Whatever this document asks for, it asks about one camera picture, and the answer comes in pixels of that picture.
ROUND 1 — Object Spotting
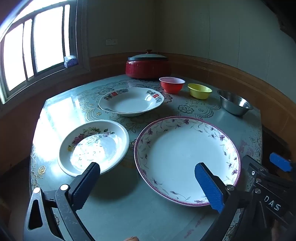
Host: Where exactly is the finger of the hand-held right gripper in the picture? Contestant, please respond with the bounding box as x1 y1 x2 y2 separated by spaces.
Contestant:
242 155 270 182
269 152 294 173

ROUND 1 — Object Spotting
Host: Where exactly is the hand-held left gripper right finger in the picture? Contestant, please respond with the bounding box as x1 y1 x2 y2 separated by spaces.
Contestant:
194 162 252 241

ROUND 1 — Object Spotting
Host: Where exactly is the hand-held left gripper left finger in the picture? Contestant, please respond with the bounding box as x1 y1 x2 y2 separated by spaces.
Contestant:
23 162 101 241

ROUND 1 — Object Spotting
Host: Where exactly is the white bowl with pink flowers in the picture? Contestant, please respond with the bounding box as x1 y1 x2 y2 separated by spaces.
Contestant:
57 120 130 178

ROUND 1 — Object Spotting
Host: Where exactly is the large purple-rimmed floral plate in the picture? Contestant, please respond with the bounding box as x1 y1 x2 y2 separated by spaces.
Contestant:
134 116 241 207

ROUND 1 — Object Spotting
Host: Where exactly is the stainless steel bowl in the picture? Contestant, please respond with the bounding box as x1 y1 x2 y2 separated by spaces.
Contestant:
217 90 254 116

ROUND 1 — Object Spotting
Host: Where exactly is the white plate red symbol print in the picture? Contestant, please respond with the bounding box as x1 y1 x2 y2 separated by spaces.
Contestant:
98 87 165 117

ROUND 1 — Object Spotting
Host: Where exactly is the yellow plastic bowl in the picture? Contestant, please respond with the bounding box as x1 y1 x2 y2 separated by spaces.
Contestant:
187 83 213 100

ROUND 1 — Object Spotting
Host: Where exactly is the red plastic bowl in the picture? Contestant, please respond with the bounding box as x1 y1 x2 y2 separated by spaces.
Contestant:
159 77 186 94

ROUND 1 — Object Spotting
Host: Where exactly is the blue gold lace tablecloth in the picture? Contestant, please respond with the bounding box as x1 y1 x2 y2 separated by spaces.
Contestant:
44 74 262 241

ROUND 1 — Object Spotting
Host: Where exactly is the blue tissue box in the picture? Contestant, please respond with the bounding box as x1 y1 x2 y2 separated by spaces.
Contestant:
63 56 78 69

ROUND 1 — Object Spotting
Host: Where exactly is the red cooking pot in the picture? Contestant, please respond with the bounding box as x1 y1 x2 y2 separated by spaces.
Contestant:
125 59 171 80

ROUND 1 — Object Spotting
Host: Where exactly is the grey pot lid red knob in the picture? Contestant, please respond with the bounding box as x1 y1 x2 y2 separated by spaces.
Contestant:
127 49 170 62

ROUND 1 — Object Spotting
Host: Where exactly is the window with grey frame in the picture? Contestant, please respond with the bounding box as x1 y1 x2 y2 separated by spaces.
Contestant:
0 0 90 105

